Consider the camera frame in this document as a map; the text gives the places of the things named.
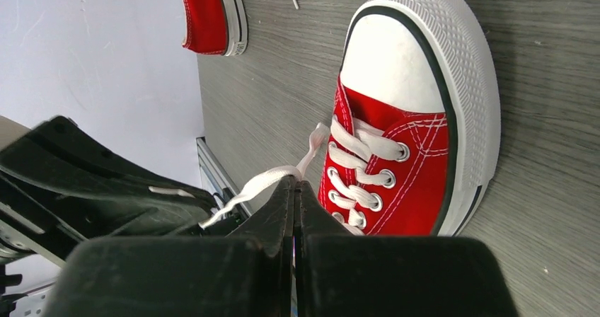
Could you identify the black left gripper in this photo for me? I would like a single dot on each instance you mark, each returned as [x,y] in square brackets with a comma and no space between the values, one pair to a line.
[60,188]

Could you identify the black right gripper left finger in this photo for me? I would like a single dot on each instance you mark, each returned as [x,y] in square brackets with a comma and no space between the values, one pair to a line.
[263,270]

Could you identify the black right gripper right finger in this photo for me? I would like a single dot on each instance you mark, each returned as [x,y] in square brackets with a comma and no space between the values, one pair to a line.
[321,265]

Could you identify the red canvas sneaker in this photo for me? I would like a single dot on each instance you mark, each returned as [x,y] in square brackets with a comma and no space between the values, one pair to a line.
[215,27]
[415,133]

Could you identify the aluminium frame rail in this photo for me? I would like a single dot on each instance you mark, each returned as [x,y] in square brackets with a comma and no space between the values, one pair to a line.
[218,182]

